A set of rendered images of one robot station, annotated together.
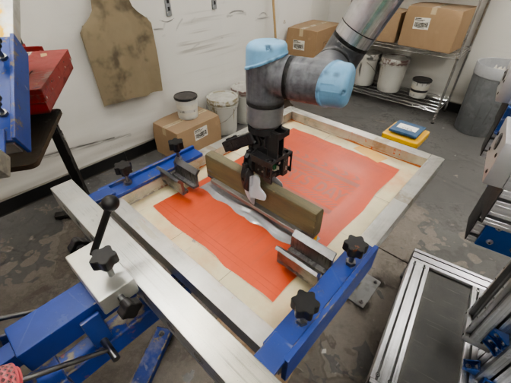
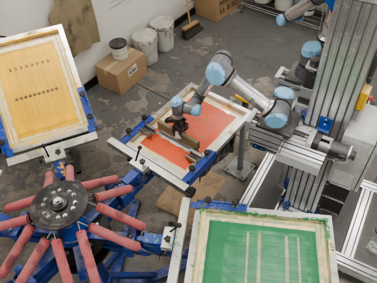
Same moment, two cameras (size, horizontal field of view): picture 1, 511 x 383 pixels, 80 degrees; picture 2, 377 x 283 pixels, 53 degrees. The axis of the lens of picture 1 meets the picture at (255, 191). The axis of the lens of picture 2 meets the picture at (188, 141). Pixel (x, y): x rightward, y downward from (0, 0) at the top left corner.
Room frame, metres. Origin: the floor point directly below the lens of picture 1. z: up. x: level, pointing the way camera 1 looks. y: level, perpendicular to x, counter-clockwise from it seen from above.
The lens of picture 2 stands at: (-1.21, -0.04, 2.95)
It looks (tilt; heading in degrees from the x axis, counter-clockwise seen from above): 48 degrees down; 359
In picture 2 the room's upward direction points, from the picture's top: 4 degrees counter-clockwise
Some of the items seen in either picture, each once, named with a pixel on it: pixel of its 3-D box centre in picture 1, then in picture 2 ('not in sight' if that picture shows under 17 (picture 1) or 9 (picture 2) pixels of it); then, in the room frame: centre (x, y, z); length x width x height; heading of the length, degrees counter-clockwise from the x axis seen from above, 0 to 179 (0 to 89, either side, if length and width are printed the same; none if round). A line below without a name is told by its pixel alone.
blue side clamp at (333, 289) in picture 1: (325, 298); (200, 167); (0.31, -0.13, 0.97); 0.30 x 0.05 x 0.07; 137
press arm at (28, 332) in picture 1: (77, 310); (134, 175); (0.27, 0.29, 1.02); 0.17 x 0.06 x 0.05; 137
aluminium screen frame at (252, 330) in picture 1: (287, 182); (189, 128); (0.68, -0.09, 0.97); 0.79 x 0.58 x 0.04; 137
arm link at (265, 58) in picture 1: (267, 74); (177, 105); (0.57, -0.02, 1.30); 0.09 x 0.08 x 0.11; 64
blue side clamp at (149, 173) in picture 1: (157, 178); (138, 131); (0.69, 0.28, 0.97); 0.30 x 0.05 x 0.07; 137
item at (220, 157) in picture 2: not in sight; (214, 151); (0.60, -0.26, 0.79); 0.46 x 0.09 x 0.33; 137
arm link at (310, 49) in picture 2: not in sight; (311, 53); (0.83, -0.93, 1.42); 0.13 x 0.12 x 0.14; 120
